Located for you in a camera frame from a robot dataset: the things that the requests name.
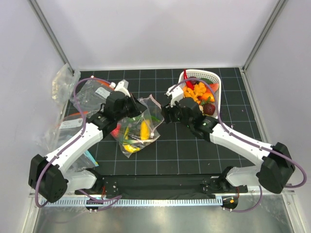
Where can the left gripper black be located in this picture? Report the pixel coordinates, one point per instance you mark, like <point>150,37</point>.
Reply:
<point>138,108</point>

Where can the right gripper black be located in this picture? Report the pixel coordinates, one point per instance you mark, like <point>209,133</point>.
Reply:
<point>166,109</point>

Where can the red toy strawberry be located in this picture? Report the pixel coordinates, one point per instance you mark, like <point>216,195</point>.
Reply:
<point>116,131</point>

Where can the clear pink-dotted zip bag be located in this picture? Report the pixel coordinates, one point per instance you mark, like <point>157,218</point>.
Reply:
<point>153,109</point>

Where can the green toy scallion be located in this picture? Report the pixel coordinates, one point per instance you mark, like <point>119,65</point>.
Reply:
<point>129,136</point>

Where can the yellow toy corn cob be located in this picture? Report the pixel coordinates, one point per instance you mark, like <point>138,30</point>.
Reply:
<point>144,130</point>

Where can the yellow toy banana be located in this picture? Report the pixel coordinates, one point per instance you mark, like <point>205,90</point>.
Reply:
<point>131,149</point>

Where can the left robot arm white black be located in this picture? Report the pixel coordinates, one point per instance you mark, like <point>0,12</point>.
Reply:
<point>49,175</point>

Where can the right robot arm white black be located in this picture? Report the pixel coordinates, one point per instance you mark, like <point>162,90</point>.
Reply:
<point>271,168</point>

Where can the orange-zip bag upper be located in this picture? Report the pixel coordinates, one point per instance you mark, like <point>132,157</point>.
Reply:
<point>92,95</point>

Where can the orange-zip bag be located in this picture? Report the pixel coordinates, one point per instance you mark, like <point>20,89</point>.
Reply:
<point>92,95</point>
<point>61,132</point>

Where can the blue-zip clear bag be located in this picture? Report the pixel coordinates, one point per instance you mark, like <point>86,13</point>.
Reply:
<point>86,160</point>

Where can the orange-zip bag lower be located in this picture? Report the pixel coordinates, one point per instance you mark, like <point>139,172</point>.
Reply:
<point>61,132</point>

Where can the dark red toy plum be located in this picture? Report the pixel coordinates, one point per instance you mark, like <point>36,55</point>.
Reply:
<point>209,109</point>

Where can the orange toy bell pepper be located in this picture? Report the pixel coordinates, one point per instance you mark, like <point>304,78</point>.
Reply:
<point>194,91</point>

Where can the white perforated plastic basket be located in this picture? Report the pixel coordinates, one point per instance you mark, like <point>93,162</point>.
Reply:
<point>210,80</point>

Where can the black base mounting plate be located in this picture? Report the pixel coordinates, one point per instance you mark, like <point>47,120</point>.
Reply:
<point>165,187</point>

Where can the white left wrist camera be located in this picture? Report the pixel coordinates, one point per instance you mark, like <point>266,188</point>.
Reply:
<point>122,87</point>

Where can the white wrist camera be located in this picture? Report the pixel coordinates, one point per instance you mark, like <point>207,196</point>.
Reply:
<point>122,87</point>
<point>175,94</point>

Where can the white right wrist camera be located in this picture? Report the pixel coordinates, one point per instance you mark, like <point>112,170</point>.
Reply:
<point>175,94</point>

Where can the crumpled clear bag at wall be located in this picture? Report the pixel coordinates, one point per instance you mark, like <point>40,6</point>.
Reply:
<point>64,83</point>

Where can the perforated aluminium rail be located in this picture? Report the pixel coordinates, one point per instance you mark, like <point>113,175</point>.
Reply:
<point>86,202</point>

